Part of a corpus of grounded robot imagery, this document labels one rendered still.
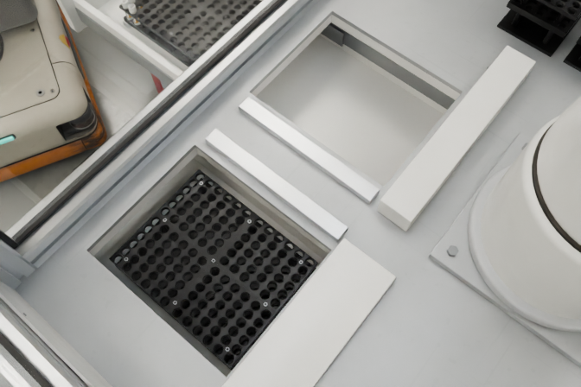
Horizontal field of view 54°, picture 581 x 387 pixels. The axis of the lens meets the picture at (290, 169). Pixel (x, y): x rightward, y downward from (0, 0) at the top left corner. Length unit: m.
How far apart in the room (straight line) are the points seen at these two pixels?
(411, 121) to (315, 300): 0.39
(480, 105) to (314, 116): 0.28
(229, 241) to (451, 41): 0.46
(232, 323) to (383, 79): 0.50
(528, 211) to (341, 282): 0.24
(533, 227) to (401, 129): 0.40
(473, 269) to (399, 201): 0.12
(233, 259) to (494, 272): 0.33
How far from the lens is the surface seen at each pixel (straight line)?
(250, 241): 0.79
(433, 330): 0.73
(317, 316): 0.70
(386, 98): 0.99
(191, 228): 0.81
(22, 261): 0.76
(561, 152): 0.57
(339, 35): 1.02
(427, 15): 0.96
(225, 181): 0.89
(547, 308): 0.74
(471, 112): 0.82
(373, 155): 0.93
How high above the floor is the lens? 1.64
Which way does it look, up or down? 63 degrees down
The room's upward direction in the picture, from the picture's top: straight up
